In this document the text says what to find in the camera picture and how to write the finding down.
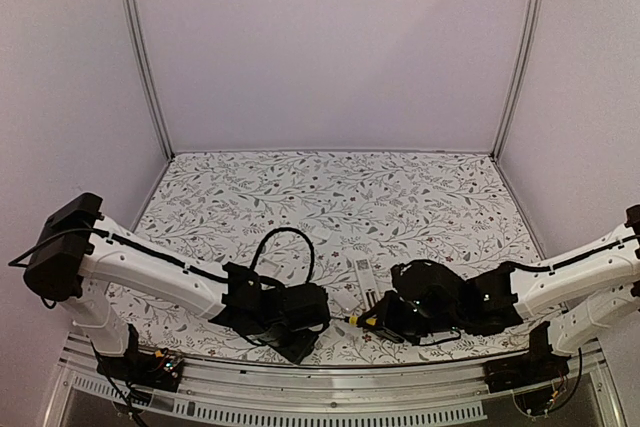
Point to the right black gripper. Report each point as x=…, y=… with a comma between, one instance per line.
x=385, y=321

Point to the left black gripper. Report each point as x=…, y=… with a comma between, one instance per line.
x=297, y=354

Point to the slim white remote control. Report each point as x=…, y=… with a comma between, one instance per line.
x=368, y=284

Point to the yellow pry tool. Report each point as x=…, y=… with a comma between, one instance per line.
x=360, y=321

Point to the black-faced white remote control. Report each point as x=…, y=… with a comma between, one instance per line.
x=270, y=268

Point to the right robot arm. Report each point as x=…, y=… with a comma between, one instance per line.
x=603, y=276

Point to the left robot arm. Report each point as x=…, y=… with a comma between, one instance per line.
x=80, y=250

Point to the display remote battery cover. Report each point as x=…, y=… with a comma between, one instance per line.
x=350, y=305

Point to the small white battery cover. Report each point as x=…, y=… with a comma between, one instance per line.
x=321, y=234

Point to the floral patterned table mat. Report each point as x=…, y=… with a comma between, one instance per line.
x=388, y=208

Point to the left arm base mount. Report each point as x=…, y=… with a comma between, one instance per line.
x=161, y=370

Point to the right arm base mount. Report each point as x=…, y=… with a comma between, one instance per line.
x=535, y=380

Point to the front aluminium rail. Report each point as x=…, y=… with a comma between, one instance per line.
x=232, y=393

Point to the right aluminium frame post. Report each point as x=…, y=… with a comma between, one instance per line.
x=517, y=79

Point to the aluminium frame post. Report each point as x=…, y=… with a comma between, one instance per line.
x=517, y=79
x=142, y=60

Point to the left aluminium frame post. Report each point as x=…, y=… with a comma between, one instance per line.
x=142, y=60

